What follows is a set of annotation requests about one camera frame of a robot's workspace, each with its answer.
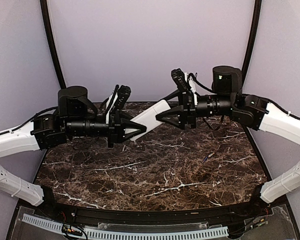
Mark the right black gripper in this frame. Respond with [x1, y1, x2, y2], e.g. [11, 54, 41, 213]
[156, 87, 235, 129]

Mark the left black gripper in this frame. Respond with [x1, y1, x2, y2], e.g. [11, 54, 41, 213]
[65, 110, 148, 148]

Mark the white remote control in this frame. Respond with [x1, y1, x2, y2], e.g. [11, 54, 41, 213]
[129, 100, 171, 141]

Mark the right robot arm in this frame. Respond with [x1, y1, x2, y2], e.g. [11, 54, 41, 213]
[155, 65, 300, 145]

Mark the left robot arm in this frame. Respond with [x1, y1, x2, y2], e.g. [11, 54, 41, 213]
[0, 85, 147, 218]

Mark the blue orange battery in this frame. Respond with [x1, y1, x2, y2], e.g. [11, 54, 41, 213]
[203, 152, 215, 162]

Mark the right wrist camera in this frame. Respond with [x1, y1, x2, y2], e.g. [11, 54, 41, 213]
[171, 68, 197, 96]

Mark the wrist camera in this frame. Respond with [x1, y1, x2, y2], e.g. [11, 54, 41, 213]
[105, 84, 131, 115]
[171, 68, 197, 96]

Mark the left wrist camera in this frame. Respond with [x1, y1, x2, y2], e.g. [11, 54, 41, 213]
[105, 84, 131, 115]

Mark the black front rail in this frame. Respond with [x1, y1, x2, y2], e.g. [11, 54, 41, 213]
[35, 202, 268, 226]

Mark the white slotted cable duct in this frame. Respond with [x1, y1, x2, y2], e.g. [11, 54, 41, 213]
[21, 214, 229, 240]

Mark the right black frame post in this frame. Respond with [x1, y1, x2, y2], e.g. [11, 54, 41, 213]
[241, 0, 262, 81]

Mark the black frame post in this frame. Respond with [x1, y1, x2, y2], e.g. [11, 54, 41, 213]
[241, 0, 262, 81]
[39, 0, 67, 89]

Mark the left black frame post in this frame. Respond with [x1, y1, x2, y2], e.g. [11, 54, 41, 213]
[39, 0, 67, 89]

